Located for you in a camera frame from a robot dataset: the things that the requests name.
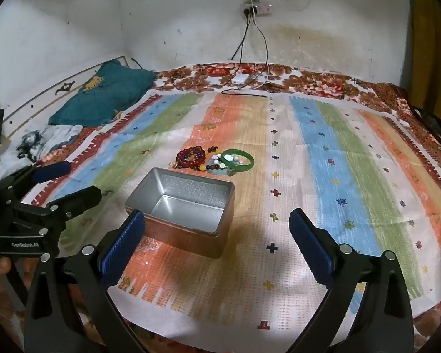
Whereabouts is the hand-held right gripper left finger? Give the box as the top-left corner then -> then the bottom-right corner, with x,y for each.
24,210 -> 148,353

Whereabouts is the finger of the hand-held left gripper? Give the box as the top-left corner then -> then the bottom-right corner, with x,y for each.
46,185 -> 103,229
0,161 -> 73,200

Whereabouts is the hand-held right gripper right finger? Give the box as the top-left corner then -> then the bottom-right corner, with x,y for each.
288,208 -> 416,353

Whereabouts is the silver metal tin box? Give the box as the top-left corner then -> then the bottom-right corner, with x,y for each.
124,167 -> 236,260

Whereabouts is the green jade bangle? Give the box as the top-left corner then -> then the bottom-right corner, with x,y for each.
220,149 -> 255,173

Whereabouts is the red bead bracelet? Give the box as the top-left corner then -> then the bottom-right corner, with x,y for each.
176,146 -> 207,170

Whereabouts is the yellow and dark bead bracelet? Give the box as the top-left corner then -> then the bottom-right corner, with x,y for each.
196,146 -> 225,173

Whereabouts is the white bead bracelet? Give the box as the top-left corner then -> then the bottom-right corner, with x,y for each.
209,154 -> 243,170

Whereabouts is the light blue bead bracelet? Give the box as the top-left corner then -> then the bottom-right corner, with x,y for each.
206,162 -> 230,177

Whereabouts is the white crumpled clothing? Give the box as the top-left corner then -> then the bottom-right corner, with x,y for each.
0,124 -> 83,171

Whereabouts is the teal blanket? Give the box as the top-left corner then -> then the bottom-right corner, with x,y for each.
48,61 -> 156,127

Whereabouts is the striped patterned mat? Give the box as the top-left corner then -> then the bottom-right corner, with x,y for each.
22,90 -> 441,339

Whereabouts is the white power strip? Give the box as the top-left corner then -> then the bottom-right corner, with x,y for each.
242,3 -> 273,17

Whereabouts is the white charging cable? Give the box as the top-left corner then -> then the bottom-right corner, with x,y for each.
239,62 -> 272,91

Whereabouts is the black power cable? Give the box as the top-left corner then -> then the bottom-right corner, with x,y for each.
130,15 -> 252,91
220,20 -> 270,99

